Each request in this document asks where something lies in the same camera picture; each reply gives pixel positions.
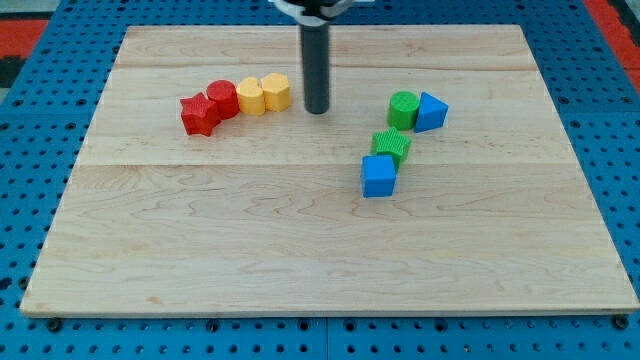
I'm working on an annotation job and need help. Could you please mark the blue cube block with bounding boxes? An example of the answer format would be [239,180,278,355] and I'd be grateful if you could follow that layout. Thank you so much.
[360,155,396,198]

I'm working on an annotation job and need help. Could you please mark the green star block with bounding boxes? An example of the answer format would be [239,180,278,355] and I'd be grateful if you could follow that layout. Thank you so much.
[370,127,412,172]

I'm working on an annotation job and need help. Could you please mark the red star block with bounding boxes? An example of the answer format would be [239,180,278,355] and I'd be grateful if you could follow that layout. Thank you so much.
[180,92,221,137]

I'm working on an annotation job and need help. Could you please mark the yellow hexagon block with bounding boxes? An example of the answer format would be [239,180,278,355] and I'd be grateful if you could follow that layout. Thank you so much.
[261,73,292,112]

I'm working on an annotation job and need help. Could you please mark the yellow heart block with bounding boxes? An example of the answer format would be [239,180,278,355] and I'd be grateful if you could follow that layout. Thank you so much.
[236,77,266,116]

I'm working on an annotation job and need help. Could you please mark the green cylinder block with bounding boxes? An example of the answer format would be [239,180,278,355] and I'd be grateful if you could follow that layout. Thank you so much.
[387,91,420,131]

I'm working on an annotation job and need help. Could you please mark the light wooden board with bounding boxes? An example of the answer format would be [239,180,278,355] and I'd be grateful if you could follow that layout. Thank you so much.
[21,25,639,318]

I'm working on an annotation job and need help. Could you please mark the blue triangle block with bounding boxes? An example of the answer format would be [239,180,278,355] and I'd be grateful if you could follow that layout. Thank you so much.
[414,92,449,133]

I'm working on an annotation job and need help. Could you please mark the red cylinder block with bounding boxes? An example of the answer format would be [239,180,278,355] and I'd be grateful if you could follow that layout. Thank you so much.
[206,79,240,120]

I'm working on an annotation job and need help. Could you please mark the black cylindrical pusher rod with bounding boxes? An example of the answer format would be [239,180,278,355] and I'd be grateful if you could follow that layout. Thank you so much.
[300,24,330,115]

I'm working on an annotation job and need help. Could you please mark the white rod mount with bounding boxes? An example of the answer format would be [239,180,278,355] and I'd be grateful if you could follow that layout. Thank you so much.
[269,0,376,27]

